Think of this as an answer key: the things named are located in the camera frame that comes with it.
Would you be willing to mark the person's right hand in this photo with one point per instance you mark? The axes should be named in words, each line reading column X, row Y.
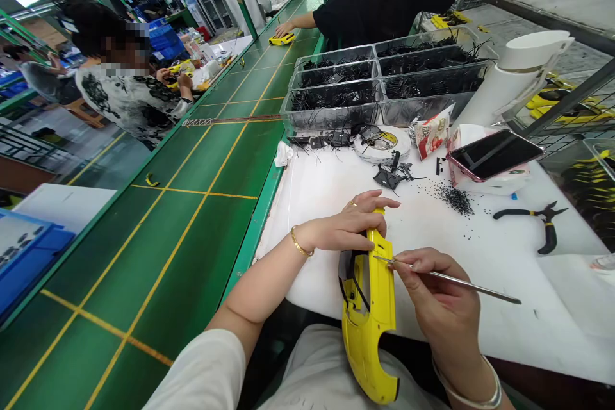
column 447, row 309

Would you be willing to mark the person's left hand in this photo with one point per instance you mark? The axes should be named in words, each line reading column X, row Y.
column 336, row 230

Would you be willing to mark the thin metal tweezers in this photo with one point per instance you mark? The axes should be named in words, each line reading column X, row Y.
column 471, row 286

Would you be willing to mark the yellow toy car body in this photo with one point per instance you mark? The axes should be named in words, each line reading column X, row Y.
column 370, row 333

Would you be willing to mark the white foam mat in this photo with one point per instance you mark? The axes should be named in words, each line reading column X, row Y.
column 480, row 328

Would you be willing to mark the black plastic car part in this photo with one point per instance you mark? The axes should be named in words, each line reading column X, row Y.
column 387, row 177

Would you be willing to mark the crumpled white paper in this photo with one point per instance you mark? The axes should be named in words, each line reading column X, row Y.
column 284, row 153

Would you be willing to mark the white tape roll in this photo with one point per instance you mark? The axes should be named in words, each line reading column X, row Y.
column 382, row 143

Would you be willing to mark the pile of small black screws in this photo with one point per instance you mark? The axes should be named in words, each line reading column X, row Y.
column 456, row 198

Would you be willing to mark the small black plastic strip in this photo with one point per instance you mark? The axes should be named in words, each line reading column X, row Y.
column 437, row 165

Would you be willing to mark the black and yellow pliers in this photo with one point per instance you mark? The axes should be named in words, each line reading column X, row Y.
column 547, row 232

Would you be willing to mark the white tissue pack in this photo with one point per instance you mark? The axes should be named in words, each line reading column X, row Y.
column 499, row 184

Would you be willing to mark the red and white snack packet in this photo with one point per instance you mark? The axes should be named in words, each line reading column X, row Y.
column 432, row 133

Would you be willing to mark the person's body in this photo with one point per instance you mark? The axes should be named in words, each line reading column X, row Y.
column 317, row 367

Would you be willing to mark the clear compartment box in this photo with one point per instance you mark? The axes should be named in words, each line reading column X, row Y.
column 413, row 109

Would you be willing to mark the green conveyor belt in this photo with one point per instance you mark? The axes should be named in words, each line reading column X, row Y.
column 192, row 237

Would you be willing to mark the phone in pink case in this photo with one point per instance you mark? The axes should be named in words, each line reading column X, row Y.
column 495, row 155

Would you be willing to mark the small yellow clip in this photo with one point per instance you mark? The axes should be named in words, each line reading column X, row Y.
column 152, row 180

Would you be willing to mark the clear bin of yellow parts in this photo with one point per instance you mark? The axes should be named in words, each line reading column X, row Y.
column 593, row 179

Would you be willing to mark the yellow toy car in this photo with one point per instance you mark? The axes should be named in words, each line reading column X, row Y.
column 282, row 38

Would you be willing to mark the white jug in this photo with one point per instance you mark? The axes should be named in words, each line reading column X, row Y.
column 495, row 88

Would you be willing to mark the stack of yellow car shells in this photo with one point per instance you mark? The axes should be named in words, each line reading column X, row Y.
column 572, row 114

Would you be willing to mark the shelf of blue crates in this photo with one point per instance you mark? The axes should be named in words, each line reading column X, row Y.
column 161, row 30

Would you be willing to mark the white board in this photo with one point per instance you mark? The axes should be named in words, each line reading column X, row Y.
column 72, row 203

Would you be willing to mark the blue plastic crate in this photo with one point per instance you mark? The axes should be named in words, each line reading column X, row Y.
column 29, row 256

